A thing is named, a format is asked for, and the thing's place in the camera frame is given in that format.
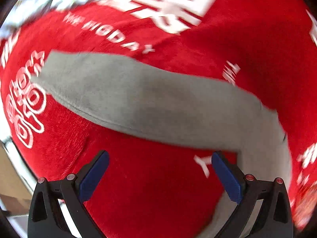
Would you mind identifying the grey small garment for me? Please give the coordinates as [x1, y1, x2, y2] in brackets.
[33, 51, 292, 237]

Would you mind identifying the red printed bedspread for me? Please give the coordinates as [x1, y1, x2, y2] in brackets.
[1, 0, 316, 237]

